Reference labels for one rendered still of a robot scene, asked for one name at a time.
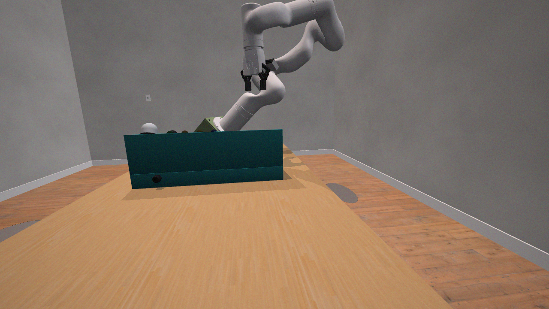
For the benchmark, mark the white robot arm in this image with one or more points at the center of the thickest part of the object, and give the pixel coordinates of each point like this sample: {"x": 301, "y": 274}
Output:
{"x": 323, "y": 26}

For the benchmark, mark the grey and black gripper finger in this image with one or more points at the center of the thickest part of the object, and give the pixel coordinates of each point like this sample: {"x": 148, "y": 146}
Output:
{"x": 264, "y": 76}
{"x": 247, "y": 81}

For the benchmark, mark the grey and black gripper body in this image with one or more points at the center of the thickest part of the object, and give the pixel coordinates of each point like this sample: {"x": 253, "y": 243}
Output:
{"x": 252, "y": 61}

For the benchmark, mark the dark teal console housing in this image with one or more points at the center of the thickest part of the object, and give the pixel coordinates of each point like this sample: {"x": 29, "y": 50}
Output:
{"x": 202, "y": 158}

